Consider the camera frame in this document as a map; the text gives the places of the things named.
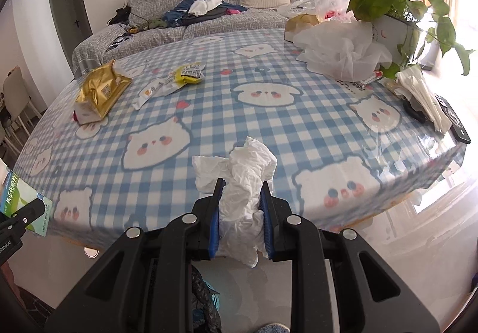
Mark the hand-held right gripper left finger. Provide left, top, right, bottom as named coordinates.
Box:
left=44, top=178, right=228, bottom=333

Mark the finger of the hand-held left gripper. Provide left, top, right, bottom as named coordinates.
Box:
left=0, top=198, right=45, bottom=244

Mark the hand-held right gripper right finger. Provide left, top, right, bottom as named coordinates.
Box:
left=259, top=181, right=442, bottom=333

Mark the green white medicine box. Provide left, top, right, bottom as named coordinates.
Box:
left=0, top=169, right=53, bottom=237

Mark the white tissue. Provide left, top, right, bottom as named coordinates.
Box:
left=191, top=136, right=279, bottom=269

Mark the trash bin with black bag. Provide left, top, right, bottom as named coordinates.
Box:
left=191, top=265, right=223, bottom=333

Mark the white yellow snack wrapper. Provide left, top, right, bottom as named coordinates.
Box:
left=131, top=63, right=209, bottom=110

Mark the blue checked bear tablecloth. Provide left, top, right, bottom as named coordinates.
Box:
left=13, top=27, right=468, bottom=244

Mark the gold tissue packet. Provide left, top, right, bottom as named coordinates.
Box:
left=74, top=59, right=134, bottom=126

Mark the red white small packet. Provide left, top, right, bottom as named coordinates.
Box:
left=356, top=69, right=385, bottom=92

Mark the small black object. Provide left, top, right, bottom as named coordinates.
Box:
left=401, top=98, right=427, bottom=123

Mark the grey sofa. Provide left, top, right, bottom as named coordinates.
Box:
left=72, top=0, right=326, bottom=74

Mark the brown paper bag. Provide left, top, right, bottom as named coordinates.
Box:
left=284, top=13, right=321, bottom=43

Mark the white plastic bag bundle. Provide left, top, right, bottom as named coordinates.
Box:
left=395, top=65, right=454, bottom=132

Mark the dark clothing pile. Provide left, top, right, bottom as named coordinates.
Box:
left=179, top=6, right=229, bottom=26

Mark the blue jacket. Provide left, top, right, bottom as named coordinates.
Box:
left=164, top=0, right=210, bottom=26

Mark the white cloth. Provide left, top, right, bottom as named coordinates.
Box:
left=187, top=0, right=223, bottom=16

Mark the black flat device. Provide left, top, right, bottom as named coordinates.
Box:
left=435, top=93, right=472, bottom=146

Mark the grey door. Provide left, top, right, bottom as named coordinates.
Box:
left=46, top=0, right=92, bottom=43

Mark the black garment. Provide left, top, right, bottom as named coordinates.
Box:
left=108, top=6, right=131, bottom=26

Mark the white plant pot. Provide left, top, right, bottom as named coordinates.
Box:
left=373, top=13, right=438, bottom=71

